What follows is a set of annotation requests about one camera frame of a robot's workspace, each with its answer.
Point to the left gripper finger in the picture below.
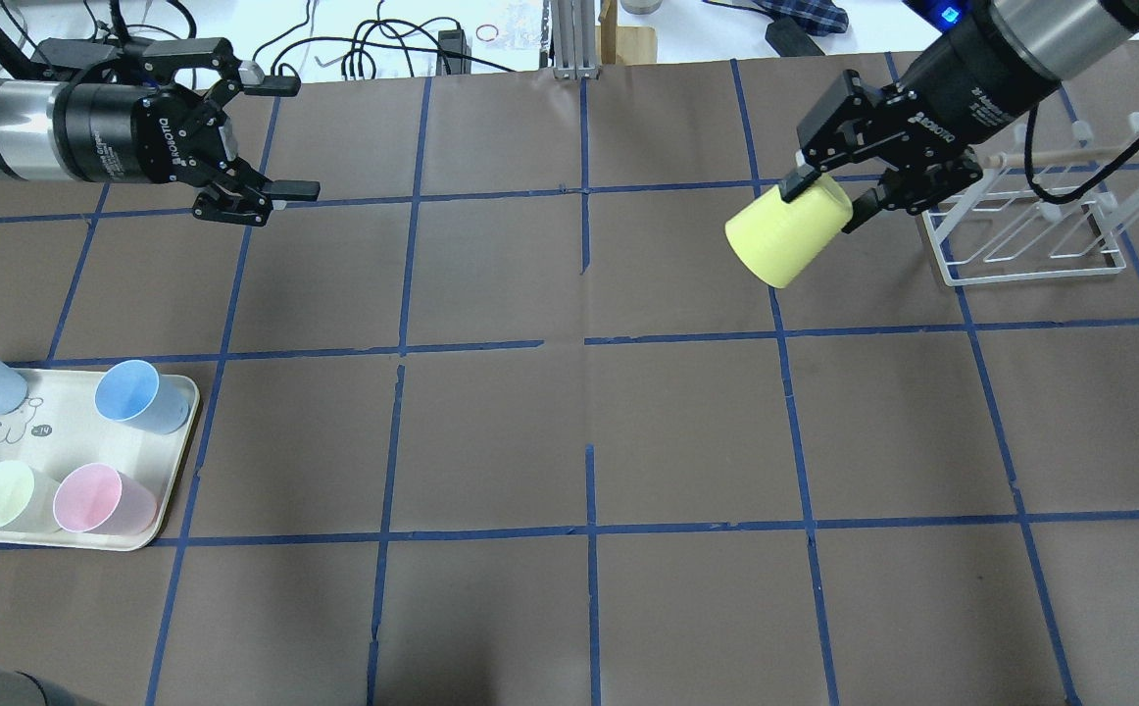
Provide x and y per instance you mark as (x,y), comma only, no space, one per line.
(253,80)
(277,194)

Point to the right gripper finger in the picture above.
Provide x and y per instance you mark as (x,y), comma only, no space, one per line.
(794,184)
(864,208)

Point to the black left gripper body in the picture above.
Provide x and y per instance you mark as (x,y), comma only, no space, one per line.
(104,132)

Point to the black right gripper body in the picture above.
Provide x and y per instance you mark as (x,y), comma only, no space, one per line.
(966,83)

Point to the yellow plastic cup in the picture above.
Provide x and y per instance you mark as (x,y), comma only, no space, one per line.
(777,241)

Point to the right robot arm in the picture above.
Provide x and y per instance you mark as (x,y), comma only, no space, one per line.
(1065,37)

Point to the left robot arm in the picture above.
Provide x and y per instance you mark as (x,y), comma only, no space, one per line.
(26,152)

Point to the pink plastic cup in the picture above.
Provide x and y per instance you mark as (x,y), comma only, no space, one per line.
(97,498)

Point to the pale green plastic cup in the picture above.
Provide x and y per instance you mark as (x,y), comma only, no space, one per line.
(26,498)

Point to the blue plaid folded umbrella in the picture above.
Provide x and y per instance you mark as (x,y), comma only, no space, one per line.
(817,18)

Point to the black power adapter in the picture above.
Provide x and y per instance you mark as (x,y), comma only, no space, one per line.
(453,53)

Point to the wooden mug tree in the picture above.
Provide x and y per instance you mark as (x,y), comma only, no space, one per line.
(626,45)

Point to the white wire cup rack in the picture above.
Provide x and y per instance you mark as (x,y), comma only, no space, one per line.
(999,232)

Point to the aluminium frame post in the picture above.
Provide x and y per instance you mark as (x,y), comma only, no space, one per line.
(573,49)

